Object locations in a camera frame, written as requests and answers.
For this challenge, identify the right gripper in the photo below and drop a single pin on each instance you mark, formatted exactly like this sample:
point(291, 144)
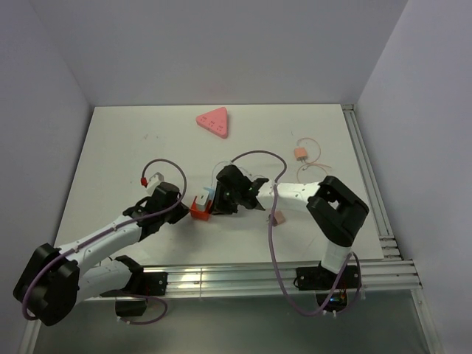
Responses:
point(220, 207)

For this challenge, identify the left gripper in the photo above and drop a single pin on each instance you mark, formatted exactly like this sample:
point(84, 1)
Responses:
point(182, 211)

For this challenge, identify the white charger plug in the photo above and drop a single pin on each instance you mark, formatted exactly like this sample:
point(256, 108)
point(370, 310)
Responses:
point(202, 200)

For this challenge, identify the red cube socket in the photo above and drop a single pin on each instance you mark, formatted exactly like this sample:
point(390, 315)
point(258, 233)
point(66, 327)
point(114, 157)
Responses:
point(198, 214)

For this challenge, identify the brown pink charger plug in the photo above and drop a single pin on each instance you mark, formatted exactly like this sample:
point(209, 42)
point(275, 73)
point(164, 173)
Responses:
point(277, 218)

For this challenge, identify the light blue charger plug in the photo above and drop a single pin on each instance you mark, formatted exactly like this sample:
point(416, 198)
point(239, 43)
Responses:
point(211, 192)

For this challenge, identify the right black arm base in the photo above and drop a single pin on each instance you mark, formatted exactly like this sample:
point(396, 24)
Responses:
point(317, 279)

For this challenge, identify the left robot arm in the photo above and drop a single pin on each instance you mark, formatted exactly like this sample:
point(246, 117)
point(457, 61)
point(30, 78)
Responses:
point(56, 279)

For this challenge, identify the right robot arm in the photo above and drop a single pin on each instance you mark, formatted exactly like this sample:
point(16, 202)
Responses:
point(336, 209)

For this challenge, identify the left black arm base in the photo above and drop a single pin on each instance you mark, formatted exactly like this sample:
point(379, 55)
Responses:
point(147, 291)

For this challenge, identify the orange pink charger plug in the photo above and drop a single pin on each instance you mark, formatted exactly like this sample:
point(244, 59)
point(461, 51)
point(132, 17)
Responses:
point(300, 154)

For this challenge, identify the pink triangular power strip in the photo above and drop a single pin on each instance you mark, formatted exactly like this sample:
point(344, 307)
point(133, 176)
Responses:
point(215, 121)

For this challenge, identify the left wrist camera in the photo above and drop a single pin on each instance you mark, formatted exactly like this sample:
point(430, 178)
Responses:
point(151, 183)

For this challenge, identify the aluminium front rail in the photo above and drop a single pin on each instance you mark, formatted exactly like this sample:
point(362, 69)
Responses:
point(212, 281)

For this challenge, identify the aluminium rail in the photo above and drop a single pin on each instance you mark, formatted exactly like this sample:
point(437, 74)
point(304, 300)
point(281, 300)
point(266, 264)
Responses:
point(396, 273)
point(212, 281)

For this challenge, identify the aluminium right rail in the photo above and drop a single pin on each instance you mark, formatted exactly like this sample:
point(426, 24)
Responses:
point(396, 273)

